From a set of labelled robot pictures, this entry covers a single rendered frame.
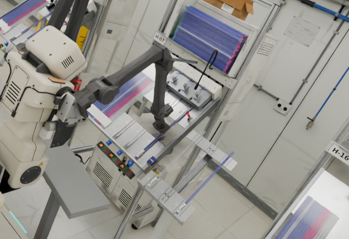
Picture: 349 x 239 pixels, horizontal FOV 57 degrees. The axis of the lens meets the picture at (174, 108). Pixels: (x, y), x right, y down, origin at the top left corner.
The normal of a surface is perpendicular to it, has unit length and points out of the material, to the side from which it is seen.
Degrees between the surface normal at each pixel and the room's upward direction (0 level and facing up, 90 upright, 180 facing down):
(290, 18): 90
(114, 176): 90
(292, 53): 90
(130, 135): 45
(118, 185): 90
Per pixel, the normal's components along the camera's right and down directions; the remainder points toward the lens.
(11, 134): -0.47, -0.04
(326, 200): -0.11, -0.57
